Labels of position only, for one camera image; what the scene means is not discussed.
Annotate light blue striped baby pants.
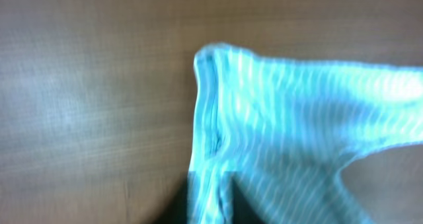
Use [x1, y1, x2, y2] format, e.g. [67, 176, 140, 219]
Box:
[188, 44, 422, 223]

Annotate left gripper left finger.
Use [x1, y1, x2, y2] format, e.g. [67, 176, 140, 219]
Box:
[146, 176, 188, 224]

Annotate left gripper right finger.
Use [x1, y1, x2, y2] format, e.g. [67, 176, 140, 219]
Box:
[231, 176, 264, 224]

